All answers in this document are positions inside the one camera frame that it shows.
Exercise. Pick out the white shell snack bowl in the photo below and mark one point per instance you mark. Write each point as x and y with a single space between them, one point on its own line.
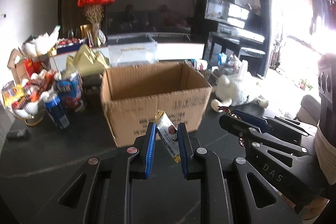
26 101

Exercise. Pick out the open cardboard box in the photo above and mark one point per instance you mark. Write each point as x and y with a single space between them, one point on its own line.
132 95

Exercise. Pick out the clear plastic storage box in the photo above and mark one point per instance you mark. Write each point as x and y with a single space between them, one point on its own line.
133 50

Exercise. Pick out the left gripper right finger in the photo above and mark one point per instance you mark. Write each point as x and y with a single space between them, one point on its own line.
187 146

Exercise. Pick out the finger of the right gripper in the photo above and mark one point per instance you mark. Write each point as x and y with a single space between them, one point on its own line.
238 127
251 119

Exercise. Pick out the dark red candy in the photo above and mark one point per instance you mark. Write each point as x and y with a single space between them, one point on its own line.
225 109

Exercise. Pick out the white tv cabinet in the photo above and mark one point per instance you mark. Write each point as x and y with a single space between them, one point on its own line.
165 51

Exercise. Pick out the black upright piano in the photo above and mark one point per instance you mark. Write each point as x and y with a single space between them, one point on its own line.
228 28

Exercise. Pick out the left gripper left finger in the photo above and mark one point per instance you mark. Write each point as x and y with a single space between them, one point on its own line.
142 164

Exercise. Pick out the blue soda can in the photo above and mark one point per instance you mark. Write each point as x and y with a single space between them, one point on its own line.
57 111

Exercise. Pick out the black television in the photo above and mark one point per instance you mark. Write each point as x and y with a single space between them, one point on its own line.
159 16

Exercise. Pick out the small cardboard box red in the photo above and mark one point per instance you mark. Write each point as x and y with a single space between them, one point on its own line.
22 67

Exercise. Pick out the piano bench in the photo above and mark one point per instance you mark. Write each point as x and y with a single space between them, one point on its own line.
253 56

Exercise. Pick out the black remote control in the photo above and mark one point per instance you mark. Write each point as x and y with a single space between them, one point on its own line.
17 134

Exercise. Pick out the blue chocolate candy box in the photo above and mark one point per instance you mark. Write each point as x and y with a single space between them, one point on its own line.
69 86

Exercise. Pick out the blue snack bag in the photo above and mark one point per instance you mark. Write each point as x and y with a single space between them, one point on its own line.
222 59

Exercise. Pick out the white plush sheep toy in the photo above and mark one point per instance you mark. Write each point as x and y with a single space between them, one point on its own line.
236 90

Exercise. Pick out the dried flower vase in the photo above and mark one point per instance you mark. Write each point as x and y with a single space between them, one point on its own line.
94 14

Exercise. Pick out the yellow mountain ornament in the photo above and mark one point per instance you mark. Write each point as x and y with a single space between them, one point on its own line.
86 62

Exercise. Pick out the upper white shell bowl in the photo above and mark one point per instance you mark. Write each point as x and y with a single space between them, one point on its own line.
36 46

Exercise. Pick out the white gold snack bar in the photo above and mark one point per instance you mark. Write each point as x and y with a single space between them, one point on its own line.
168 134

